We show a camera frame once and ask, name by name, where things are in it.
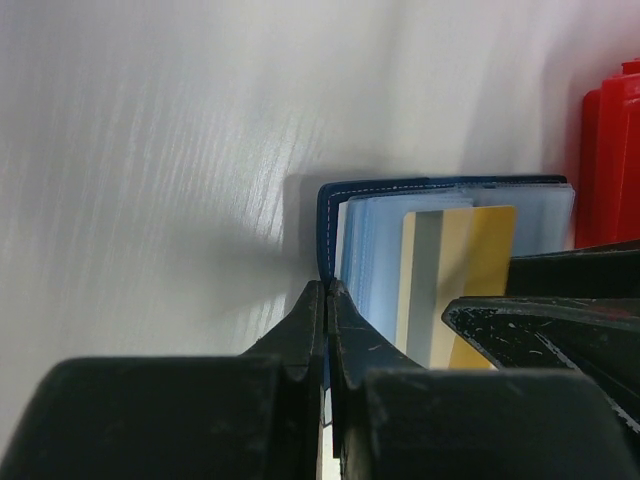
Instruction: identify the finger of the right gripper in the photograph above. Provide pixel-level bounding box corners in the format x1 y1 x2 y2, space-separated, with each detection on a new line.
506 240 639 299
442 297 639 434

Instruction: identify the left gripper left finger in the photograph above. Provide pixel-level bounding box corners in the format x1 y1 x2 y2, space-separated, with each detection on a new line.
9 281 325 479

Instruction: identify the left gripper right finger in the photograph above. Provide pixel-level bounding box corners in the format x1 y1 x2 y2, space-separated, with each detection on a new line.
326 281 639 479

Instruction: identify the red plastic bin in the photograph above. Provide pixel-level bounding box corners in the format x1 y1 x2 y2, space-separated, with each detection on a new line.
575 58 639 248

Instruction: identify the gold credit card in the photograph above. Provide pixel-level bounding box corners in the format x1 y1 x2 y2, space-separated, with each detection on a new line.
395 206 517 369

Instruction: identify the blue leather card holder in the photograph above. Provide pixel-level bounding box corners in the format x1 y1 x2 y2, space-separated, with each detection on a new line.
316 175 575 347

